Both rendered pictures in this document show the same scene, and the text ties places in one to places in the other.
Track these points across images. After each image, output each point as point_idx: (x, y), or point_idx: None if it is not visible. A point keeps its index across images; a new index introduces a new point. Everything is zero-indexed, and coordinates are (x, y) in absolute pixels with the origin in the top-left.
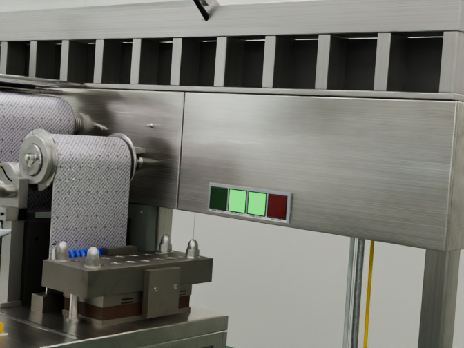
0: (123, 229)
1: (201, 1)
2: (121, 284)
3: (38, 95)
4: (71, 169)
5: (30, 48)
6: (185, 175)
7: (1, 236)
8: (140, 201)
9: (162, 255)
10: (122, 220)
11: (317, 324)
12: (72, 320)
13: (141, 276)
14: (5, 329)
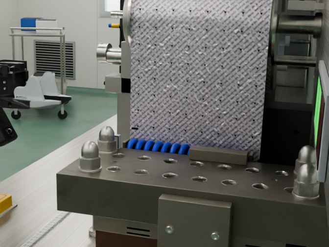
0: (254, 125)
1: None
2: (116, 206)
3: None
4: (157, 30)
5: None
6: (323, 45)
7: (39, 107)
8: (315, 87)
9: (267, 178)
10: (253, 111)
11: None
12: (89, 232)
13: (156, 202)
14: (14, 216)
